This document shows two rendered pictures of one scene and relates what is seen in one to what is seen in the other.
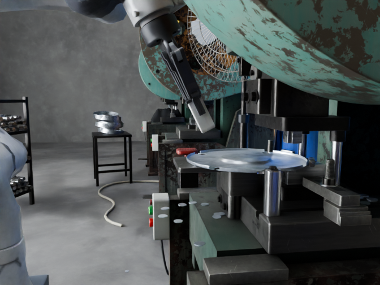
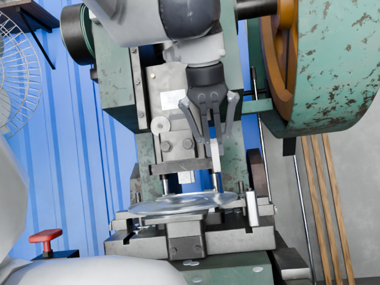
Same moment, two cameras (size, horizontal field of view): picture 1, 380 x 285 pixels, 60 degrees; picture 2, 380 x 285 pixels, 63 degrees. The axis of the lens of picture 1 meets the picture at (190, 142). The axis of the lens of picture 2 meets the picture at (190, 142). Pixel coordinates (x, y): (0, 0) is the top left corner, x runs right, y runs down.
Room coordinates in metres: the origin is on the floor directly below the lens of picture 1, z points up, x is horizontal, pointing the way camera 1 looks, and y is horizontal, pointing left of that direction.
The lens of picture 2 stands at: (0.56, 0.66, 0.91)
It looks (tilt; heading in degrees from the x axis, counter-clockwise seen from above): 2 degrees up; 284
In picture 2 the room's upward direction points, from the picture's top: 7 degrees counter-clockwise
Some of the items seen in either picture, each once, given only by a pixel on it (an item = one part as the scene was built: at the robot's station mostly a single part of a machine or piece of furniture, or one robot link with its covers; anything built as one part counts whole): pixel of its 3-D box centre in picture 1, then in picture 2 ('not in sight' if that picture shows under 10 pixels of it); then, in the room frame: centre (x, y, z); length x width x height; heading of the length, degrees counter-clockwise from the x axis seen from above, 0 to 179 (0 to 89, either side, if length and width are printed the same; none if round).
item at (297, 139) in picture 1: (291, 134); (186, 176); (0.81, -0.25, 0.84); 0.05 x 0.03 x 0.04; 8
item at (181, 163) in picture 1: (225, 185); (184, 231); (0.79, -0.09, 0.72); 0.25 x 0.14 x 0.14; 98
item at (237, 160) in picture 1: (245, 158); (182, 201); (0.80, -0.14, 0.78); 0.29 x 0.29 x 0.01
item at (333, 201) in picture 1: (331, 185); (245, 198); (0.65, -0.29, 0.76); 0.17 x 0.06 x 0.10; 8
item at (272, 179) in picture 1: (272, 190); (251, 206); (0.62, -0.16, 0.75); 0.03 x 0.03 x 0.10; 8
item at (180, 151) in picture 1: (186, 159); (47, 247); (1.11, 0.01, 0.72); 0.07 x 0.06 x 0.08; 98
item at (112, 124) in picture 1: (111, 146); not in sight; (3.71, 0.90, 0.40); 0.45 x 0.40 x 0.79; 20
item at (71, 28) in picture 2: not in sight; (95, 41); (1.06, -0.25, 1.31); 0.22 x 0.12 x 0.22; 98
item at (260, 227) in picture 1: (292, 199); (193, 230); (0.81, -0.26, 0.68); 0.45 x 0.30 x 0.06; 8
